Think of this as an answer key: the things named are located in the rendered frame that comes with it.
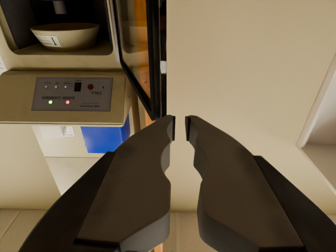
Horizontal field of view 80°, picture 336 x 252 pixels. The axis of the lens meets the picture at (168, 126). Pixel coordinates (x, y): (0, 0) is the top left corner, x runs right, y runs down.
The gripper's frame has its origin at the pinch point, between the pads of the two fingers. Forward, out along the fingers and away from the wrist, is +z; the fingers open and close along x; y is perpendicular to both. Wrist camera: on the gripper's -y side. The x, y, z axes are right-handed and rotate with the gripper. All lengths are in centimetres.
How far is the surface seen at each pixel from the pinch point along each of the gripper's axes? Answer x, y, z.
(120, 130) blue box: -13.2, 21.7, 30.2
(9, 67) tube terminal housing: -43, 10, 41
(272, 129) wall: 56, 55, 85
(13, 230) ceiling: -110, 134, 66
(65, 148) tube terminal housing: -36, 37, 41
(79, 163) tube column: -32, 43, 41
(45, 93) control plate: -31.7, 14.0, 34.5
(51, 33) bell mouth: -30, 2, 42
